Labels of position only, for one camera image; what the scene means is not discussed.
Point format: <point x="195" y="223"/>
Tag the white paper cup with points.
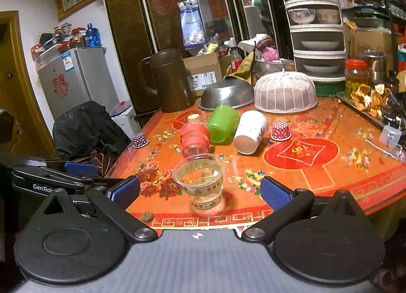
<point x="250" y="131"/>

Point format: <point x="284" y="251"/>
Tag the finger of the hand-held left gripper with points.
<point x="63" y="176"/>
<point x="81" y="168"/>

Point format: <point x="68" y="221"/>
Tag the purple polka-dot small cup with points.
<point x="140" y="140"/>

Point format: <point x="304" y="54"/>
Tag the stacked dish storage rack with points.
<point x="317" y="26"/>

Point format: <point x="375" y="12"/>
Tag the metal colander bowl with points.
<point x="226" y="94"/>

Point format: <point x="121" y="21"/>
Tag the black jacket on chair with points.
<point x="88" y="131"/>

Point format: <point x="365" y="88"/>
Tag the metal canister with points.
<point x="376" y="62"/>

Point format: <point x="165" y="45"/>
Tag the clear patterned plastic cup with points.
<point x="200" y="182"/>

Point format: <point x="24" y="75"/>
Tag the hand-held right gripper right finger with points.
<point x="273" y="193"/>

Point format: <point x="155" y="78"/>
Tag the grey refrigerator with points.
<point x="76" y="81"/>

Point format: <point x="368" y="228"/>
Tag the red polka-dot small cup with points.
<point x="280" y="130"/>

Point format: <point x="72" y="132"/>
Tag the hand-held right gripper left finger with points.
<point x="123" y="191"/>

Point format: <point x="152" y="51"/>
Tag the red-lidded glass jar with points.
<point x="357" y="74"/>

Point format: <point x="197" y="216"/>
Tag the green plastic cup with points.
<point x="222" y="124"/>

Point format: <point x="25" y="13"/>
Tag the white mesh food cover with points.
<point x="285" y="91"/>

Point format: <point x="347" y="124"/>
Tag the red-labelled soda bottle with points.
<point x="235" y="60"/>

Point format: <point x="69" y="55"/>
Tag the wooden door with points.
<point x="16" y="90"/>

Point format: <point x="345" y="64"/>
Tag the blue plastic bottle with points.
<point x="93" y="35"/>

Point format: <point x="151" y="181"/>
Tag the white box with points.
<point x="125" y="119"/>

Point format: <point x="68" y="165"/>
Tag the brown plastic pitcher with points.
<point x="169" y="81"/>

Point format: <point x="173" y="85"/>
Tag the cardboard box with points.
<point x="203" y="74"/>

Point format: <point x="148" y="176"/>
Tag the small clear plastic container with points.
<point x="391" y="136"/>

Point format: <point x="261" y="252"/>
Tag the small round metal cap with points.
<point x="146" y="216"/>

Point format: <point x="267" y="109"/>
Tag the blue and white bag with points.
<point x="190" y="23"/>

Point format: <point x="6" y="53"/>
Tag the tray of dried orange peels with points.
<point x="371" y="100"/>

